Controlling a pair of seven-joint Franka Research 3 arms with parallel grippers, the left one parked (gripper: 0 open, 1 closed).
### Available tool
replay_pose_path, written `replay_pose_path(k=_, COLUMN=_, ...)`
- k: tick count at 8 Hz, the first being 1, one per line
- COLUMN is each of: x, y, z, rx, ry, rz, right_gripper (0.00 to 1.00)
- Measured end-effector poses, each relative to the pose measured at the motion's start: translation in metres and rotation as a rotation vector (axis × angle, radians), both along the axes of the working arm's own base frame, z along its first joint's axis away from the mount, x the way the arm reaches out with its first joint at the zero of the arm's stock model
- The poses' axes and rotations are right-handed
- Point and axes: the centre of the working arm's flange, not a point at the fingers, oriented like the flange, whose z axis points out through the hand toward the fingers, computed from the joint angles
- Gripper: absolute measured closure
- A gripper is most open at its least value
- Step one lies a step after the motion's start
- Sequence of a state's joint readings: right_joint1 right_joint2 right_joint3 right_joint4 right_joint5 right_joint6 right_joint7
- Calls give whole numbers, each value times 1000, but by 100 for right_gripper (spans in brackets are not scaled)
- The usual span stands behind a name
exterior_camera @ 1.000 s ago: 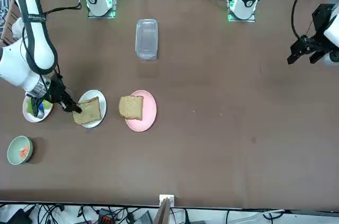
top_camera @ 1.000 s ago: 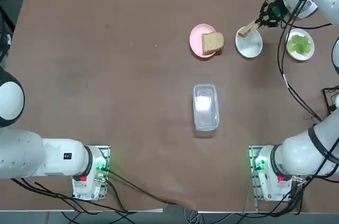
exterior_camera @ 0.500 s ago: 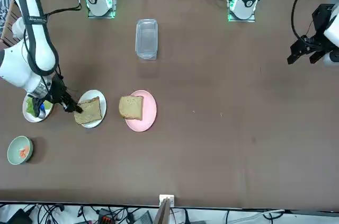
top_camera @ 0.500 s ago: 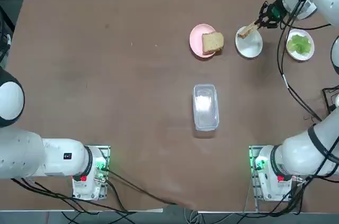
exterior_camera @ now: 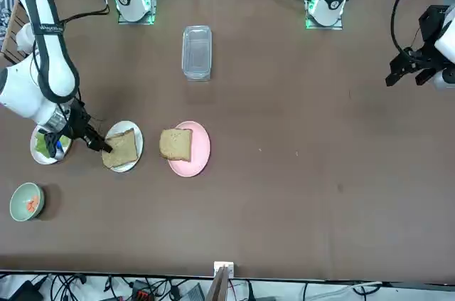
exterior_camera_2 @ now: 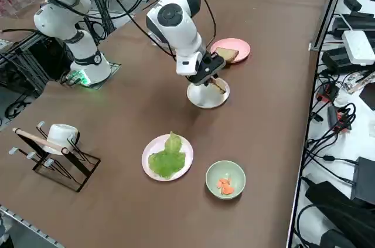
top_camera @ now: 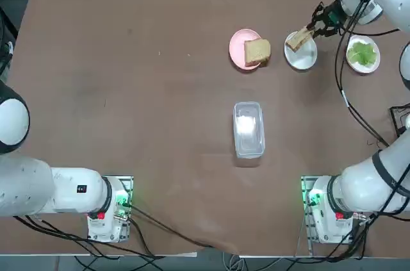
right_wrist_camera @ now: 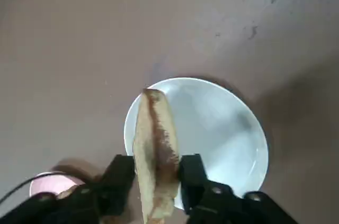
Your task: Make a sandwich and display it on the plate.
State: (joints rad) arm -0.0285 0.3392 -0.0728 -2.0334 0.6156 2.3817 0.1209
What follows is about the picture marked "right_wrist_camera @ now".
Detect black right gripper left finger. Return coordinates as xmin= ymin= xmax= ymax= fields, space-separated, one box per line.
xmin=15 ymin=154 xmax=137 ymax=224

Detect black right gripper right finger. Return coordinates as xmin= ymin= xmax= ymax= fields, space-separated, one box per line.
xmin=177 ymin=154 xmax=300 ymax=224

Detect pink plate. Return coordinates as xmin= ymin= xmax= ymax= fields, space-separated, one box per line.
xmin=29 ymin=171 xmax=87 ymax=198

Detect white plate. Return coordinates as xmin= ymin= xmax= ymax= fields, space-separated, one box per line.
xmin=123 ymin=77 xmax=269 ymax=210

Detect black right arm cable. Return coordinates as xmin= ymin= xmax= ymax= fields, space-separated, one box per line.
xmin=0 ymin=177 xmax=35 ymax=205

